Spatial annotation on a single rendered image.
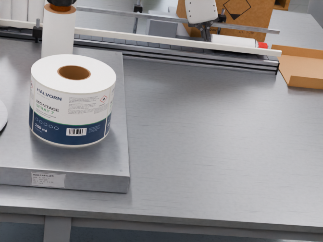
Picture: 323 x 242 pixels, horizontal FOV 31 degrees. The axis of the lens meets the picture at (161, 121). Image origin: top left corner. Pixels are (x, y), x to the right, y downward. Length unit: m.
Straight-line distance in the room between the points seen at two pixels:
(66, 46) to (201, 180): 0.55
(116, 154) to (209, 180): 0.24
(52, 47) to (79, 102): 0.37
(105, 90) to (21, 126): 0.24
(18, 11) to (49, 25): 0.33
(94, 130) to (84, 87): 0.11
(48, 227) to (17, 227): 0.79
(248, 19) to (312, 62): 0.29
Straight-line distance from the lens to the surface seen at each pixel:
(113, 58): 1.84
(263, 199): 1.43
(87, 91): 1.32
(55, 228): 1.36
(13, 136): 1.42
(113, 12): 1.99
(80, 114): 1.35
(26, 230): 2.14
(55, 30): 1.64
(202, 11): 1.96
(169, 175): 1.43
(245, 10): 2.21
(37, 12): 1.95
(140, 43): 1.97
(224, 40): 2.02
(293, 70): 2.14
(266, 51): 2.04
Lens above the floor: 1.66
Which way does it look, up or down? 30 degrees down
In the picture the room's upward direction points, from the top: 10 degrees clockwise
